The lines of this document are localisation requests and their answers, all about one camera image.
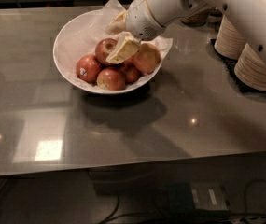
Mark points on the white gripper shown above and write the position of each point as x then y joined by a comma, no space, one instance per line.
141,19

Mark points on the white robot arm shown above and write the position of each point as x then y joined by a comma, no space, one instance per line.
247,16

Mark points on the top centre red apple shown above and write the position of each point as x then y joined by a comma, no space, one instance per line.
103,49

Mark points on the right yellow-red apple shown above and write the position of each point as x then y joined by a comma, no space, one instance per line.
147,58

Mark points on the middle small red apple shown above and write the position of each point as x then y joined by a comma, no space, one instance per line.
130,72

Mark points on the white bowl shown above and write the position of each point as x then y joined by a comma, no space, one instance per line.
64,47

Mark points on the front red apple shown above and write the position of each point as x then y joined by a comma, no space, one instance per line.
111,79

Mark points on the left red apple with sticker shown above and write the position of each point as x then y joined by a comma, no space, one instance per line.
88,68

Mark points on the glass jar with grains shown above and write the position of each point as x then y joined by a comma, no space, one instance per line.
198,19

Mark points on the rear stack of paper plates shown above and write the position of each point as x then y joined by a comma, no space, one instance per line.
229,42

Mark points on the stack of paper plates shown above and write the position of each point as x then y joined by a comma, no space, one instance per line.
229,42
251,69

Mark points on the black tray mat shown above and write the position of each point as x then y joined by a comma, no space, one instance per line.
229,65

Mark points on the front stack of paper plates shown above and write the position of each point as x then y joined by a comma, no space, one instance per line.
251,69

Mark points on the dark box under table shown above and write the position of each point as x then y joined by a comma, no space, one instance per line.
205,198

